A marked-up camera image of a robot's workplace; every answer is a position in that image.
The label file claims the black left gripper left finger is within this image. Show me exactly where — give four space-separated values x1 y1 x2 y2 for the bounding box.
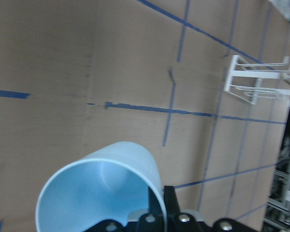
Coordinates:
148 187 167 232

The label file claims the white wire cup rack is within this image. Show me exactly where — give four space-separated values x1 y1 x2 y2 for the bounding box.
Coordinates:
224 55 290 105

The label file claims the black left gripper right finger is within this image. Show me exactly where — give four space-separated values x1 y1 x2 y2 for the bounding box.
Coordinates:
164 186 182 232

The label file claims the light blue cup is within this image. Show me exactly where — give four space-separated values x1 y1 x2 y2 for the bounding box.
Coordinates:
35 142 167 232

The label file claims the brown paper table cover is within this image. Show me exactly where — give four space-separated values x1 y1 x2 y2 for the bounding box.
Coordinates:
0 0 290 232

